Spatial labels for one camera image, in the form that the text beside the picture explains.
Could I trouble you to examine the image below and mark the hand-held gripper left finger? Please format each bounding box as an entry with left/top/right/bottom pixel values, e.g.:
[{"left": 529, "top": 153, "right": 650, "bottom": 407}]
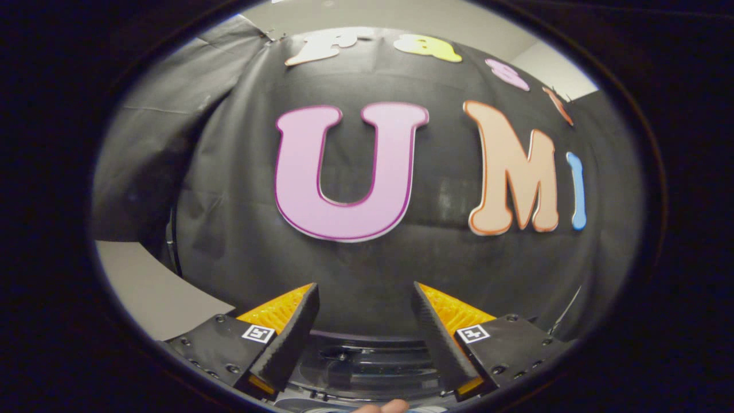
[{"left": 158, "top": 282, "right": 321, "bottom": 402}]

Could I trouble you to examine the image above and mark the black backdrop cloth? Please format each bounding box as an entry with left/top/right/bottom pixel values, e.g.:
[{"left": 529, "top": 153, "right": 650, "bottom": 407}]
[{"left": 92, "top": 14, "right": 646, "bottom": 345}]

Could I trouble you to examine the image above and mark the thin stand with cables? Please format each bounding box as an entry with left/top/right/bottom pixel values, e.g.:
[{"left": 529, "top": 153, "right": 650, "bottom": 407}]
[{"left": 548, "top": 284, "right": 583, "bottom": 337}]

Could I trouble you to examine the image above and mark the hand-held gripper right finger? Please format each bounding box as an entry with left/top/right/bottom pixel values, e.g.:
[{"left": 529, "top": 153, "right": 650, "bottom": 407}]
[{"left": 411, "top": 281, "right": 577, "bottom": 403}]

